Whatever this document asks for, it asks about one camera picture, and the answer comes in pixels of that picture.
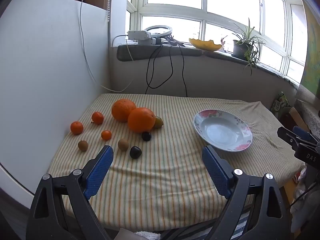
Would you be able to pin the small tangerine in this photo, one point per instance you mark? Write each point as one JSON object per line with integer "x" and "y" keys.
{"x": 76, "y": 127}
{"x": 106, "y": 135}
{"x": 97, "y": 118}

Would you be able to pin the brown kiwi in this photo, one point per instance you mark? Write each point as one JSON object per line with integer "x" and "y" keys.
{"x": 123, "y": 144}
{"x": 83, "y": 145}

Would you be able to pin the blue striped cloth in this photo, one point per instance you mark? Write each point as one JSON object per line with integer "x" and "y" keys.
{"x": 237, "y": 226}

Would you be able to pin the yellow wavy bowl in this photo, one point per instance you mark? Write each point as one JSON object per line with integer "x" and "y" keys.
{"x": 205, "y": 45}

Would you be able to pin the yellow-green round fruit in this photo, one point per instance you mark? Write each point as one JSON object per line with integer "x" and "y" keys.
{"x": 158, "y": 122}

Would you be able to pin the dark plum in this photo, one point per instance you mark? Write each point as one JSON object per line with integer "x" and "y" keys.
{"x": 146, "y": 136}
{"x": 135, "y": 152}

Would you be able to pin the potted spider plant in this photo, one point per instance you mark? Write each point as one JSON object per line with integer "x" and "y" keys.
{"x": 241, "y": 47}

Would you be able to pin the grey windowsill mat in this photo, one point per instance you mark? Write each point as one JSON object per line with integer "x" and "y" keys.
{"x": 155, "y": 52}

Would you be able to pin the white refrigerator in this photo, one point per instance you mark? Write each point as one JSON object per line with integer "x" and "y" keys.
{"x": 45, "y": 80}

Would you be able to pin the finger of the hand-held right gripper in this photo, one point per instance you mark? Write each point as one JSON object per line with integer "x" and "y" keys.
{"x": 287, "y": 135}
{"x": 301, "y": 132}

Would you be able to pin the white fluffy cloth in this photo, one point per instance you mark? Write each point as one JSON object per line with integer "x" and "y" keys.
{"x": 306, "y": 205}

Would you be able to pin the white window frame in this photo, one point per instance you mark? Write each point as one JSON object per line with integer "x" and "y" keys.
{"x": 204, "y": 5}

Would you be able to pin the large orange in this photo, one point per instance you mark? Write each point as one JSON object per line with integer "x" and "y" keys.
{"x": 122, "y": 110}
{"x": 141, "y": 120}

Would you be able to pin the floral white plate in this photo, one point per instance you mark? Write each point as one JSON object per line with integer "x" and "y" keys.
{"x": 222, "y": 130}

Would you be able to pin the wall map poster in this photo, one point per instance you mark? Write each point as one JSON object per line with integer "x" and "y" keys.
{"x": 312, "y": 55}

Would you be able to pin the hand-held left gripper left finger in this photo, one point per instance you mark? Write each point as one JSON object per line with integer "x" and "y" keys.
{"x": 100, "y": 170}

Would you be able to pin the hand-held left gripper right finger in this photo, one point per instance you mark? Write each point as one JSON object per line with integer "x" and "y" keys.
{"x": 215, "y": 172}

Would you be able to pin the striped tablecloth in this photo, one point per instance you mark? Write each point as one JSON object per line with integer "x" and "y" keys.
{"x": 162, "y": 167}

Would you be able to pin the white lace curtain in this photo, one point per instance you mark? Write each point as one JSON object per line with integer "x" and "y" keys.
{"x": 308, "y": 102}

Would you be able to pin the cardboard box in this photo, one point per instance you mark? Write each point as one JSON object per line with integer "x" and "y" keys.
{"x": 297, "y": 120}

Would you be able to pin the green bag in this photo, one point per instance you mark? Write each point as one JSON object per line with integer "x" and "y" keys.
{"x": 280, "y": 105}

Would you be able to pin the white electronic device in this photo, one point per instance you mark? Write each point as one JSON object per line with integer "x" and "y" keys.
{"x": 140, "y": 36}

